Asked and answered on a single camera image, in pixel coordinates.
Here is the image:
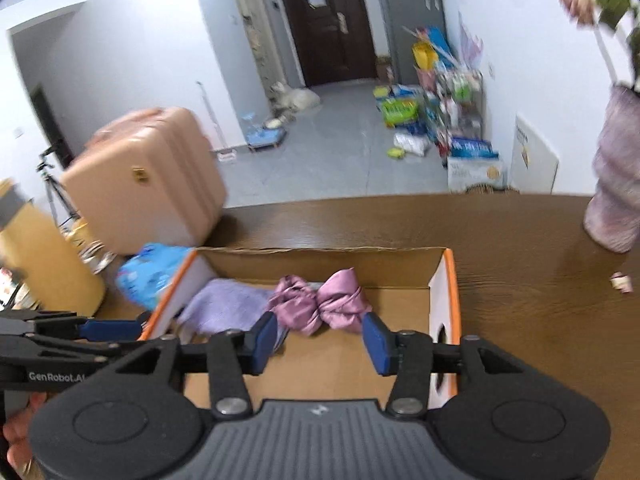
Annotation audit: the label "white board panel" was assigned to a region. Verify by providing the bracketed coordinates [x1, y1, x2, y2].
[507, 112, 560, 195]

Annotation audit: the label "yellow bag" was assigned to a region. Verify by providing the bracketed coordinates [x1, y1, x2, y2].
[411, 41, 442, 72]

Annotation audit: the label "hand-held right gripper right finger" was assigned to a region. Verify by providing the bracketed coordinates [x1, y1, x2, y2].
[362, 312, 538, 423]

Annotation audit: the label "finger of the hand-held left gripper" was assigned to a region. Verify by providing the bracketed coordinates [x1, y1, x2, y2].
[0, 336, 126, 367]
[0, 310, 147, 343]

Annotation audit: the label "orange-edged cardboard box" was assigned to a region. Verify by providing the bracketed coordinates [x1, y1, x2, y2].
[137, 246, 461, 411]

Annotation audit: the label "small blue pet bed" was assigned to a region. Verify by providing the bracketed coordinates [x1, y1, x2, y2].
[244, 127, 288, 153]

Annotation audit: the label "pink ribbed vase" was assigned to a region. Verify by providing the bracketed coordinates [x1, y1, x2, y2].
[582, 82, 640, 253]

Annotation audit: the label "black tripod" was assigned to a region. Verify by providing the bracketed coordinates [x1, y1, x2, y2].
[36, 146, 82, 233]

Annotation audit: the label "blue printed packet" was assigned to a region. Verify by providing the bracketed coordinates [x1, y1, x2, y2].
[449, 136, 501, 159]

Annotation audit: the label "purple knit cloth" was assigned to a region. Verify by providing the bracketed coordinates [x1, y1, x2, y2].
[176, 279, 281, 336]

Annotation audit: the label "white plastic bag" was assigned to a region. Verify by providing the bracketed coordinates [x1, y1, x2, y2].
[394, 131, 432, 157]

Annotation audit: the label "yellow cylindrical container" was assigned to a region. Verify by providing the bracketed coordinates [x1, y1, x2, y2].
[0, 180, 107, 311]

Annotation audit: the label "white plush toy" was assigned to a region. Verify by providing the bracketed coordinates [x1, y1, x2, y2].
[270, 81, 322, 113]

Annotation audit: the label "grey refrigerator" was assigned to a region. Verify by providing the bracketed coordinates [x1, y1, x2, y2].
[375, 0, 448, 86]

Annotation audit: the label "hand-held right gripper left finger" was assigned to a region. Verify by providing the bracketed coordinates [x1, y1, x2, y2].
[102, 311, 279, 423]

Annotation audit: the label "purple wall decoration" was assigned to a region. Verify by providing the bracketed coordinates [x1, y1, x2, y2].
[457, 10, 485, 68]

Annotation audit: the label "printed cardboard box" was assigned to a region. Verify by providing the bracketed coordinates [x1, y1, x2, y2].
[446, 156, 505, 193]

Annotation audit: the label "person's left hand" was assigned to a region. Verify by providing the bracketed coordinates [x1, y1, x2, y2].
[2, 394, 48, 476]

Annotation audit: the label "blue tissue pack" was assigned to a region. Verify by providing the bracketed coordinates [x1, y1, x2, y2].
[116, 242, 196, 311]

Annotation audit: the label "wire storage rack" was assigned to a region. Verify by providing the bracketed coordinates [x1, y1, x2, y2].
[432, 67, 486, 153]

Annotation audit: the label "white pole stand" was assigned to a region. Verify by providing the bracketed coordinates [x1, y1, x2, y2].
[196, 80, 237, 162]

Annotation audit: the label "dark brown door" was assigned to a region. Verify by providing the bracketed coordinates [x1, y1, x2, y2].
[274, 0, 378, 88]

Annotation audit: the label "pink ribbed suitcase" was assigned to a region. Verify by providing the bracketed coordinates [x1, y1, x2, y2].
[62, 106, 228, 256]

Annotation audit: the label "dried pink flowers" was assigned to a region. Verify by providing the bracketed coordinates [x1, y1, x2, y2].
[557, 0, 640, 93]

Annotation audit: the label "green printed bag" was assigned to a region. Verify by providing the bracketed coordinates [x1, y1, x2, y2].
[381, 97, 420, 127]

